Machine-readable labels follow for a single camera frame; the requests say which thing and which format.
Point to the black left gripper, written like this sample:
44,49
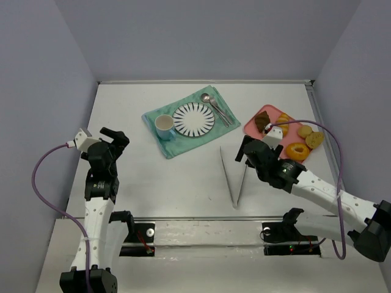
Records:
115,143

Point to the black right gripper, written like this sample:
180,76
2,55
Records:
248,151

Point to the small round yellow bun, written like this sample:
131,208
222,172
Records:
304,131

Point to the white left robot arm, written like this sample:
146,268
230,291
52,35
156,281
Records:
103,230

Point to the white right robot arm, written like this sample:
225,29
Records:
369,222

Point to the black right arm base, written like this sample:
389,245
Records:
283,238

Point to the green speckled bread slice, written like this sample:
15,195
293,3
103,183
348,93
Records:
314,140

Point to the brown chocolate croissant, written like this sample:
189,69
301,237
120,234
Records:
261,121

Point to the pink serving tray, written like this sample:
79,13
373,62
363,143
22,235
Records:
274,113

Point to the light blue mug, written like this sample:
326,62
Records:
164,125

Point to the green cloth placemat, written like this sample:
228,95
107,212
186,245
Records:
189,140

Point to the silver fork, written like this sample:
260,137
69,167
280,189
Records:
214,103

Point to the white blue striped plate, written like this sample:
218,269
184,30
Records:
193,119

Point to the silver spoon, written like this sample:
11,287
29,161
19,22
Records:
206,99

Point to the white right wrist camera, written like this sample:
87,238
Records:
273,136

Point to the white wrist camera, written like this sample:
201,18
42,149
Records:
273,136
82,141

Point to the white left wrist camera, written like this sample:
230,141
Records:
82,141

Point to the golden ring donut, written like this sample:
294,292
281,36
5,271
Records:
297,151

